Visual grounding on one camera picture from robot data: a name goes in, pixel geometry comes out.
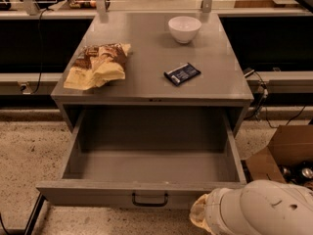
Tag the grey top drawer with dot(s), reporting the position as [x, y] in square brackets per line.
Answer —
[115, 152]

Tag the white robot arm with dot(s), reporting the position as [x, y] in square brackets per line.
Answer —
[262, 207]

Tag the dark blue snack packet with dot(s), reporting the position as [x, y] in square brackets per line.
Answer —
[182, 74]

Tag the grey metal cabinet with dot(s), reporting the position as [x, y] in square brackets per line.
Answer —
[154, 51]

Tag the crumpled yellow brown chip bag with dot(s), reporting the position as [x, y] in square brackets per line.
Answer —
[97, 65]

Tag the white ceramic bowl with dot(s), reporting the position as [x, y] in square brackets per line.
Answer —
[184, 29]

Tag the brown cardboard box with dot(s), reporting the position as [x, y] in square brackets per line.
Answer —
[290, 146]

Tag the cans inside cardboard box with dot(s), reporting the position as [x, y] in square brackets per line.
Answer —
[299, 174]

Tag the black drawer handle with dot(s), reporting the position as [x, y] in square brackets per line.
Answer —
[149, 201]

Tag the black cabinet leg frame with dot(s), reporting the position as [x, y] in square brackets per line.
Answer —
[34, 215]

